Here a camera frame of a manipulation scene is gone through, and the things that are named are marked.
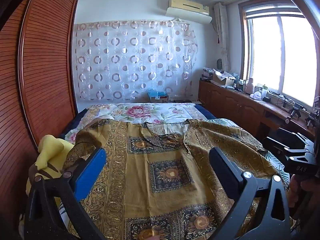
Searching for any white air deflector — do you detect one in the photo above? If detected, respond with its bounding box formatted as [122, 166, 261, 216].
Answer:
[166, 7, 213, 24]

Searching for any stack of small boxes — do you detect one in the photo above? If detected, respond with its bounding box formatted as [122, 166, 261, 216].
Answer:
[202, 67, 215, 81]

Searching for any wooden framed window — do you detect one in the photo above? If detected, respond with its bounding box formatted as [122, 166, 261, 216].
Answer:
[239, 0, 318, 108]

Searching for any circle pattern sheer curtain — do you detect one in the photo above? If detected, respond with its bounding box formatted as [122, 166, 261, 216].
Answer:
[74, 20, 198, 102]

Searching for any yellow plush toy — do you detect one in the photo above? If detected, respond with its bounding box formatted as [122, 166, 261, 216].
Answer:
[24, 135, 75, 207]

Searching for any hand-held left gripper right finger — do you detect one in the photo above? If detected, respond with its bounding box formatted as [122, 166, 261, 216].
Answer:
[209, 147, 292, 240]

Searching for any person's right hand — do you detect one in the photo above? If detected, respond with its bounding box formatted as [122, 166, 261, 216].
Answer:
[289, 172, 320, 208]

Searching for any palm leaf print sheet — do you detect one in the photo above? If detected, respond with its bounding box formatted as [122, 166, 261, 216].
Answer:
[204, 118, 288, 180]

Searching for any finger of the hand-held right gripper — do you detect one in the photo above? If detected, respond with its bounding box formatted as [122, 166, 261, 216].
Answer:
[264, 136, 310, 156]
[277, 127, 313, 147]

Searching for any small tripod camera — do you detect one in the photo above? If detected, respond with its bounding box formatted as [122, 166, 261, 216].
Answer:
[291, 104, 304, 118]
[306, 112, 320, 128]

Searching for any tied white window curtain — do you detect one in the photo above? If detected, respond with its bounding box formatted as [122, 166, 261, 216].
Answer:
[214, 2, 230, 67]

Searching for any long wooden cabinet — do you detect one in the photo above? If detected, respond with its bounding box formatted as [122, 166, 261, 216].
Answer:
[199, 80, 320, 140]

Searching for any golden patterned garment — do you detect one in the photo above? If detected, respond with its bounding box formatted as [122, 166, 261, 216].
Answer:
[62, 119, 282, 240]

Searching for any floral quilt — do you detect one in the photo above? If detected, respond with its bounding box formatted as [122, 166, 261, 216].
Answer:
[64, 102, 208, 145]

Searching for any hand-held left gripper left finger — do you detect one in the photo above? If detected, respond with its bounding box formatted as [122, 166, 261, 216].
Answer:
[24, 147, 108, 240]

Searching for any wall air conditioner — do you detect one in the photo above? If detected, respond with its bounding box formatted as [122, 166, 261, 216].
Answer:
[168, 0, 210, 15]

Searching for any open cardboard box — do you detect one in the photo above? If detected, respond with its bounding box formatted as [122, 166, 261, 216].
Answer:
[212, 69, 237, 87]

